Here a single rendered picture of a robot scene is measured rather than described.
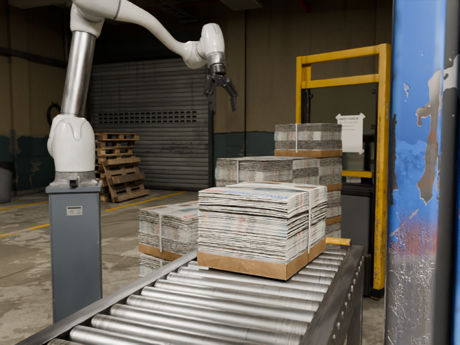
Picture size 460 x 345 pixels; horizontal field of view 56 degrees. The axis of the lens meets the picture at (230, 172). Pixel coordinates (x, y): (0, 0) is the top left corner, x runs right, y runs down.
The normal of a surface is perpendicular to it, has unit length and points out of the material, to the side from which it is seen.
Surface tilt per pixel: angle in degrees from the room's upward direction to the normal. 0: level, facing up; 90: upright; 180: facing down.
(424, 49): 90
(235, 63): 90
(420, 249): 90
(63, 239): 90
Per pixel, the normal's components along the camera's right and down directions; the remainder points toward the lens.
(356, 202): -0.68, 0.06
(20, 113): 0.93, 0.03
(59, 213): 0.26, 0.07
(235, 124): -0.37, 0.07
